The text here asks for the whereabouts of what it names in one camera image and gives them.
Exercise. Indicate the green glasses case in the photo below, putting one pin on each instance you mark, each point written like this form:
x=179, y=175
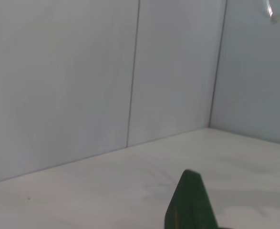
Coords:
x=189, y=202

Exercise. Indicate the clear white glasses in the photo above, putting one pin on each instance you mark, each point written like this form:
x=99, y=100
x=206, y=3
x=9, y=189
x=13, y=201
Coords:
x=274, y=20

